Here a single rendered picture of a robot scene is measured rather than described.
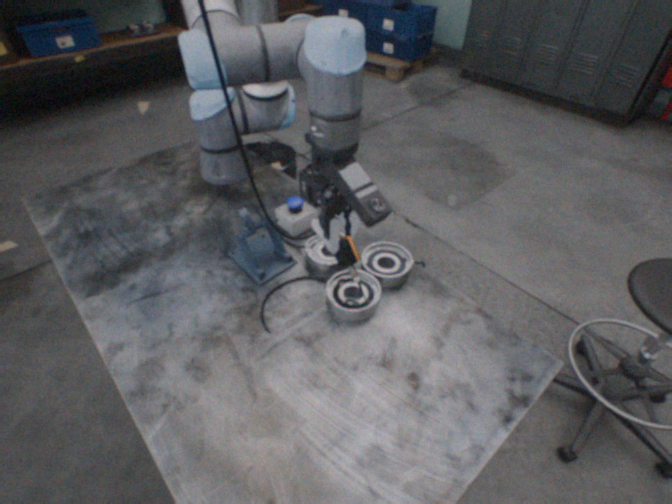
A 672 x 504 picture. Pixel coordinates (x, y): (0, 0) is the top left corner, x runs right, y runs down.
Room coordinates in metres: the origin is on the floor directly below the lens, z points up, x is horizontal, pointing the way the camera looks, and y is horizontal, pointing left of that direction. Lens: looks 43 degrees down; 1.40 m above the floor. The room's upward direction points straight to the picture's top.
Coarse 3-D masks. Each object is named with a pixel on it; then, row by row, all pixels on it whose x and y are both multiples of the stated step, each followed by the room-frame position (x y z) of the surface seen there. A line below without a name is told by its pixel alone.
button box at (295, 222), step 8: (280, 208) 0.75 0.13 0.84; (288, 208) 0.75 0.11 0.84; (304, 208) 0.75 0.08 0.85; (312, 208) 0.75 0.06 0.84; (280, 216) 0.73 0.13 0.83; (288, 216) 0.72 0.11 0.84; (296, 216) 0.72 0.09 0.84; (304, 216) 0.72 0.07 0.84; (312, 216) 0.73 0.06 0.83; (280, 224) 0.74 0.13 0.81; (288, 224) 0.71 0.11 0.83; (296, 224) 0.70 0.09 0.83; (304, 224) 0.72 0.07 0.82; (288, 232) 0.71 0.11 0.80; (296, 232) 0.70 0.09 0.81
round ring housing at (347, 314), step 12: (336, 276) 0.53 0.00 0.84; (348, 276) 0.54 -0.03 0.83; (360, 276) 0.54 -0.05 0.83; (372, 276) 0.53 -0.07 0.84; (348, 288) 0.52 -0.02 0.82; (360, 300) 0.48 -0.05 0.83; (336, 312) 0.46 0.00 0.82; (348, 312) 0.45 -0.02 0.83; (360, 312) 0.45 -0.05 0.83; (372, 312) 0.46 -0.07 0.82
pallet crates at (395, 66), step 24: (336, 0) 4.75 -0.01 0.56; (360, 0) 4.52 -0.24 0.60; (384, 0) 4.34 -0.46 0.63; (408, 0) 4.55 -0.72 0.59; (384, 24) 4.31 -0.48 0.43; (408, 24) 4.13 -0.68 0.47; (432, 24) 4.33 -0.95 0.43; (384, 48) 4.30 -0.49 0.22; (408, 48) 4.11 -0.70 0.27; (432, 48) 4.58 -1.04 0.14; (408, 72) 4.26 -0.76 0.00
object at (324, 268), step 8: (312, 240) 0.65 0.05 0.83; (320, 240) 0.65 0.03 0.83; (312, 248) 0.64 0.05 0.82; (320, 248) 0.63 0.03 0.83; (312, 256) 0.60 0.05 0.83; (320, 256) 0.60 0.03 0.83; (312, 264) 0.58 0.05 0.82; (320, 264) 0.57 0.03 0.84; (328, 264) 0.57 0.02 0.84; (336, 264) 0.57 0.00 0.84; (320, 272) 0.58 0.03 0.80; (328, 272) 0.57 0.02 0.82; (336, 272) 0.58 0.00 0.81
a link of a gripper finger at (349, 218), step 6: (348, 210) 0.53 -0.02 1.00; (336, 216) 0.57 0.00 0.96; (342, 216) 0.56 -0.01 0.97; (348, 216) 0.53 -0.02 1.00; (354, 216) 0.53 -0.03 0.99; (342, 222) 0.56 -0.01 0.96; (348, 222) 0.53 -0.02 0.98; (354, 222) 0.53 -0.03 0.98; (348, 228) 0.53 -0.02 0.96; (354, 228) 0.53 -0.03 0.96; (348, 234) 0.53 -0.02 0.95; (354, 234) 0.54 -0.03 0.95
